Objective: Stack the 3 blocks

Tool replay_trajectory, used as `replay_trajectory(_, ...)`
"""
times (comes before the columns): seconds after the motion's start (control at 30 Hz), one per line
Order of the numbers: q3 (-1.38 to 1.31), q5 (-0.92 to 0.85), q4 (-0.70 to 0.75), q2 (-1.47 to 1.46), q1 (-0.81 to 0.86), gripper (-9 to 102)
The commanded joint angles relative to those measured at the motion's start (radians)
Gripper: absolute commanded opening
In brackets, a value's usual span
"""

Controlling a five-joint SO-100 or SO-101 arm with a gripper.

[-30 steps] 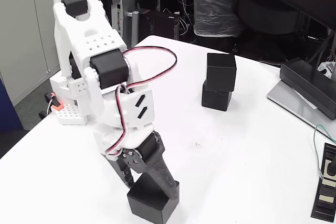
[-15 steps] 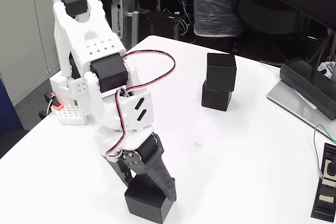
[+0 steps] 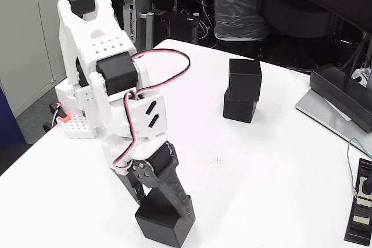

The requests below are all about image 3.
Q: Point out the white crumpled bag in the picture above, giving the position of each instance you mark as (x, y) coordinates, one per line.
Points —
(361, 75)

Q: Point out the black computer tower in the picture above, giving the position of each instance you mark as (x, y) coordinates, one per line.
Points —
(177, 27)

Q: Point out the bin with clear plastic bag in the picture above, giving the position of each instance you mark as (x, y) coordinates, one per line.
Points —
(238, 12)

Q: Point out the black flat panel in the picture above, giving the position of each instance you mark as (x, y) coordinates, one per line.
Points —
(117, 12)

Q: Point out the grey cabinet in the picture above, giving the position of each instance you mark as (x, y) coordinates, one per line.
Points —
(23, 27)

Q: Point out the black box device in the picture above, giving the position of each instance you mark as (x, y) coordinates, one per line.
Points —
(334, 85)

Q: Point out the silver monitor stand base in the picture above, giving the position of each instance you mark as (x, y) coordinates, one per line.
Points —
(319, 111)

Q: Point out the black cube block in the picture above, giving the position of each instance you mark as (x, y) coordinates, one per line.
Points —
(244, 81)
(239, 111)
(157, 224)

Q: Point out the orange and black table clamp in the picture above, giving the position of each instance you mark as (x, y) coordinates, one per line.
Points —
(62, 117)

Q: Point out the black power strip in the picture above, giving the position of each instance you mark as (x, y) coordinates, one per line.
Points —
(357, 227)

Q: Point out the blue partition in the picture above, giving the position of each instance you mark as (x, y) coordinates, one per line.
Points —
(8, 123)

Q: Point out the black office chair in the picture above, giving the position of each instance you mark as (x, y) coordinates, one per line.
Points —
(296, 15)

